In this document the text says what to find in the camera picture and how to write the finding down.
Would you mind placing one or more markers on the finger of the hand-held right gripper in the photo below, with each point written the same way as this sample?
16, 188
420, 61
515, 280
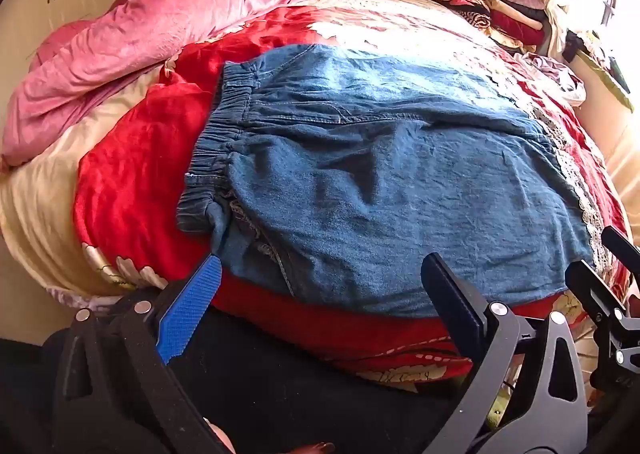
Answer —
592, 291
622, 246

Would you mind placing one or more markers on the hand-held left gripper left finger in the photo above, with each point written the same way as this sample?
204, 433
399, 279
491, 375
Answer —
192, 309

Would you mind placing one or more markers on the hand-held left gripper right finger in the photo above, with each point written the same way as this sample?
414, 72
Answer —
452, 299

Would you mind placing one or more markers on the blue denim pants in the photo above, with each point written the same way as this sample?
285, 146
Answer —
375, 158

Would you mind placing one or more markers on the red floral blanket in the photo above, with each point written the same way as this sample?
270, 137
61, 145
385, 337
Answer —
135, 158

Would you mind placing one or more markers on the green cloth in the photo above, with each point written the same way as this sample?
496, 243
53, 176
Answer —
607, 78

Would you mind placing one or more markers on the pale lilac cloth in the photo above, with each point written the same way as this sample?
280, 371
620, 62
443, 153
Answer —
560, 78

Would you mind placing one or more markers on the cream bed cover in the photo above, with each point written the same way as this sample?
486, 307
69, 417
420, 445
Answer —
40, 214

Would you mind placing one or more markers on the person's bare foot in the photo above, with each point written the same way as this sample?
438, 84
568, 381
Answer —
312, 448

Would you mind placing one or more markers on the pile of folded clothes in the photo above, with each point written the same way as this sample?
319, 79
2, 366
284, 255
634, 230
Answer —
495, 3

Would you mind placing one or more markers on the pink quilt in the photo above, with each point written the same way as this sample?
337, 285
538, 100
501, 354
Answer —
150, 28

